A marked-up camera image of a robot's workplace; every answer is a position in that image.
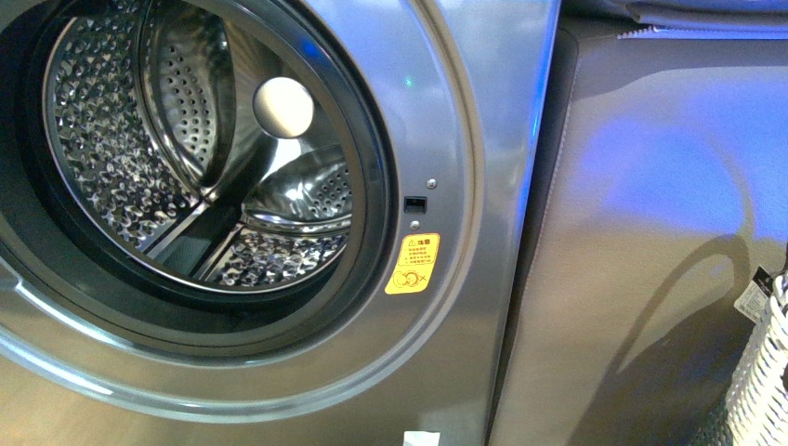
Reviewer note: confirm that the grey cabinet side panel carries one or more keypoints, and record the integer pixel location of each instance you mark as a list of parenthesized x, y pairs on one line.
[(659, 187)]

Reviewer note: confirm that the steel washing machine drum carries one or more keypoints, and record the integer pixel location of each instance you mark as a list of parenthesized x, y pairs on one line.
[(199, 144)]

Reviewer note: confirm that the basket paper tag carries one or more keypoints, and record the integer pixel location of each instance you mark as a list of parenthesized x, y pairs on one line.
[(752, 302)]

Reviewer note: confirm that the white woven laundry basket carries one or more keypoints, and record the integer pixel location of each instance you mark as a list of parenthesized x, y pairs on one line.
[(754, 408)]

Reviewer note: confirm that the white tape piece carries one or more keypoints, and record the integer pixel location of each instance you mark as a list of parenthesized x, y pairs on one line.
[(421, 438)]

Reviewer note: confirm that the orange warning sticker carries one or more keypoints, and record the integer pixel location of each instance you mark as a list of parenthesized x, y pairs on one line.
[(415, 264)]

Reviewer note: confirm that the grey front-load washing machine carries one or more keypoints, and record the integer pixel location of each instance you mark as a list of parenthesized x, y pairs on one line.
[(438, 104)]

